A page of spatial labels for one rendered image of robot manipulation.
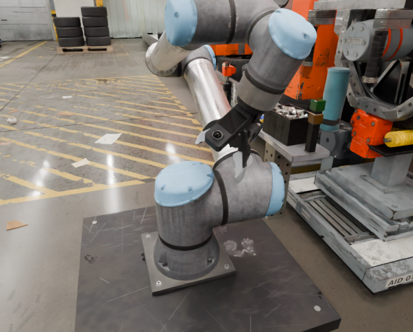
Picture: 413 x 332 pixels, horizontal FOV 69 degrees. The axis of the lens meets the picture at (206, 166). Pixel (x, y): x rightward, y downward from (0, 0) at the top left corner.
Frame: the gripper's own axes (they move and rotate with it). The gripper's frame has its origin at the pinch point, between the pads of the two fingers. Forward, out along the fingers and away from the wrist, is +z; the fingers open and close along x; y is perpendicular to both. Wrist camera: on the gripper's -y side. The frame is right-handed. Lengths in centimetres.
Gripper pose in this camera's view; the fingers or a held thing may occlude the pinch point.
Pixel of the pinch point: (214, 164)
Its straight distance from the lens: 75.6
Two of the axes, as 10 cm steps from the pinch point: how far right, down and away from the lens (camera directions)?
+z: -3.4, 6.5, 6.8
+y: 6.3, -3.8, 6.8
